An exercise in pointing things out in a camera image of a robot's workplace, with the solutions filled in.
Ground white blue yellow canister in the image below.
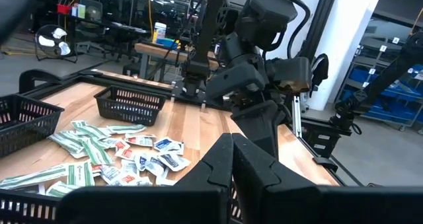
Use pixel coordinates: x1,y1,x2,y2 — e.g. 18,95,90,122
152,21,168,45

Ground black aluminium table frame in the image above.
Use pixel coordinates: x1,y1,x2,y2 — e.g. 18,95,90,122
18,0,376,189

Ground black slotted plastic basket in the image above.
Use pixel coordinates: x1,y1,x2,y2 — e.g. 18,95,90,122
0,180,244,224
0,94,65,158
93,85,168,127

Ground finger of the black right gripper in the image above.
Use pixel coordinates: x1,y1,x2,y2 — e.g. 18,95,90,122
204,63,270,159
265,56,313,159

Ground red storage bin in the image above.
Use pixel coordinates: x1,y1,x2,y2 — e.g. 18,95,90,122
56,3,72,16

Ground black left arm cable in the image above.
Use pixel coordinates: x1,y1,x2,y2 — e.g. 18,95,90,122
0,0,38,45

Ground wooden background table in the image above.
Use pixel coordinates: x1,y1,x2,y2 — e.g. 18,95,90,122
134,41,221,81

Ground blue plastic tub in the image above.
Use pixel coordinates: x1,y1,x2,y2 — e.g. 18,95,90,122
165,36,181,50

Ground yellow hanging cable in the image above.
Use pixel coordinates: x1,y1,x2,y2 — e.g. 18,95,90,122
146,0,155,42

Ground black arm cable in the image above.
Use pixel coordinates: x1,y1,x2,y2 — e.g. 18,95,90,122
0,0,38,45
262,0,312,60

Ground black floor fan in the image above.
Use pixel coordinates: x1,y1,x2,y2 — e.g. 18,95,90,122
34,23,79,64

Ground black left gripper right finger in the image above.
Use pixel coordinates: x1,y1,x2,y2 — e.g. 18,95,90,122
233,133,423,224

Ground red white ointment packet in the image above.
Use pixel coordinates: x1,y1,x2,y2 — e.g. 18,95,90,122
124,133,157,148
114,147,137,161
116,172,140,187
113,138,132,153
91,163,104,178

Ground black labelled control box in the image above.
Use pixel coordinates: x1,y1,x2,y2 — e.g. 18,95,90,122
301,117,353,172

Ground blue white antiseptic pad packet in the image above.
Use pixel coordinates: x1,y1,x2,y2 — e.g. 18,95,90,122
155,175,178,187
100,165,122,186
135,176,154,187
157,151,192,172
144,155,167,178
153,136,185,156
121,159,140,176
134,152,150,172

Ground blue storage bin shelf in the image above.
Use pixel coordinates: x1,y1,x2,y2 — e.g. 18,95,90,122
340,63,423,132

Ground black hanging cable bundle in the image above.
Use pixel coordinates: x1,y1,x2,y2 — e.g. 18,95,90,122
309,53,330,98

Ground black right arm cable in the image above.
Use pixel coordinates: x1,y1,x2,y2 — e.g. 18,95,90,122
262,0,312,60

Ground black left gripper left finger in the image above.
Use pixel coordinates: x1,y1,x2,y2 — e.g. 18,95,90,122
56,133,233,224

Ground black arched frame handle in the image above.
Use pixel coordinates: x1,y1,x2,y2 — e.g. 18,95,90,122
18,68,63,94

